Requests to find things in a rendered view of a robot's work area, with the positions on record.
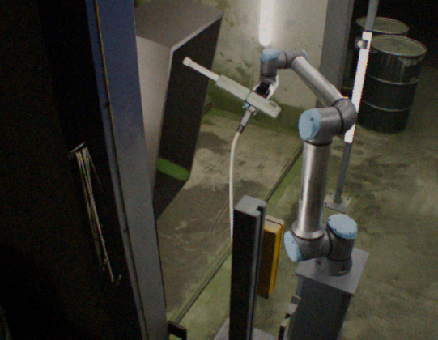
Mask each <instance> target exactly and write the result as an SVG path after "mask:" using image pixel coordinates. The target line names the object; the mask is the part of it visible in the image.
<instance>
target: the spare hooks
mask: <svg viewBox="0 0 438 340"><path fill-rule="evenodd" d="M87 142H88V141H87V140H86V141H84V142H81V143H80V144H79V145H78V146H76V147H75V148H74V149H73V150H70V151H68V153H67V155H68V159H69V160H71V157H72V158H73V154H74V155H76V156H77V159H78V163H79V172H80V176H81V180H82V183H83V191H84V194H85V200H86V207H87V214H88V218H89V222H90V225H91V232H92V236H93V239H94V243H95V247H96V253H97V257H98V260H99V264H100V268H101V269H102V270H103V271H104V267H103V266H102V264H106V263H107V264H108V269H109V273H110V276H111V280H112V283H113V284H114V285H115V286H118V285H119V282H117V284H116V283H114V282H113V280H114V281H115V280H117V281H119V280H120V279H121V275H119V278H114V277H113V275H112V273H111V269H110V265H109V263H108V257H107V254H108V253H109V250H108V251H107V252H106V249H105V245H104V241H103V237H102V234H101V229H102V227H103V225H102V224H101V225H100V224H99V220H98V216H97V213H96V207H95V202H94V199H93V196H92V191H91V172H90V164H89V160H90V161H91V156H90V153H89V151H88V150H87V147H86V146H85V144H86V143H87ZM80 147H81V148H82V149H81V148H80ZM80 151H81V152H82V153H83V158H84V165H85V171H86V174H85V171H84V165H83V161H82V157H81V153H80ZM70 156H71V157H70ZM88 158H89V159H88ZM80 162H81V164H82V168H83V172H84V179H85V182H86V185H87V190H88V193H89V197H90V202H91V210H90V207H89V203H88V200H87V194H86V190H85V185H84V181H83V172H82V169H81V164H80ZM91 166H92V168H93V171H94V172H95V174H96V177H97V181H98V182H99V184H100V187H101V190H102V192H104V191H103V187H102V184H101V183H100V179H99V177H98V176H97V171H96V169H95V166H94V164H93V163H92V161H91ZM91 211H92V217H91ZM93 222H94V223H93ZM97 229H98V231H99V234H100V240H99V236H98V231H97ZM100 241H102V243H100ZM100 245H103V249H104V252H102V251H101V247H100ZM101 254H103V255H105V256H106V259H104V261H101V257H100V255H101ZM101 263H102V264H101Z"/></svg>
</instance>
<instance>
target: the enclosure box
mask: <svg viewBox="0 0 438 340"><path fill-rule="evenodd" d="M223 16H224V11H221V10H219V9H216V8H214V7H212V6H206V5H204V4H201V3H199V2H194V1H191V0H151V1H149V2H145V3H143V4H142V5H141V6H138V7H136V8H135V9H134V22H135V28H136V33H135V35H136V42H137V49H138V68H139V74H140V79H139V81H140V87H141V95H142V114H143V122H144V129H145V135H146V143H147V163H148V171H149V177H150V185H151V197H152V200H154V203H155V217H156V222H157V221H158V219H159V218H160V216H161V215H162V214H163V212H164V211H166V209H167V208H168V206H169V205H170V202H171V201H172V200H173V199H174V198H175V197H176V195H178V194H179V192H180V191H181V189H182V187H183V186H184V185H185V184H186V182H187V181H188V180H189V179H190V177H191V172H192V169H193V162H194V157H195V154H196V150H197V142H198V135H199V131H200V128H201V124H202V117H203V113H204V108H205V105H206V98H207V94H208V90H209V86H210V79H211V78H210V77H208V76H206V75H205V74H203V73H201V71H199V70H195V69H194V68H192V67H191V66H187V65H186V64H183V62H184V60H185V58H186V57H188V58H189V59H191V61H192V62H194V63H197V64H199V65H200V66H201V67H203V68H204V69H206V70H209V71H211V72H212V68H213V64H214V60H215V54H216V50H217V47H218V43H219V37H220V33H221V29H222V22H223Z"/></svg>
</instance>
